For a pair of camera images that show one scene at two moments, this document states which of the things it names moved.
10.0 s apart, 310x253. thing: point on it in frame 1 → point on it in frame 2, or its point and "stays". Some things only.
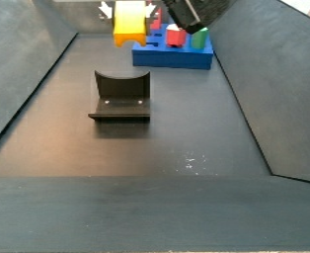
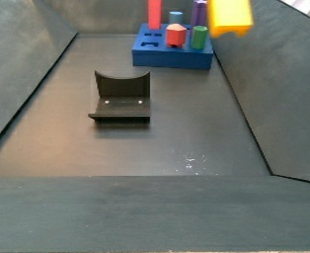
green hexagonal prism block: [198, 38] stays
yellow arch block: [129, 23] → [229, 16]
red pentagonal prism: [174, 36] stays
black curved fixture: [122, 98] stays
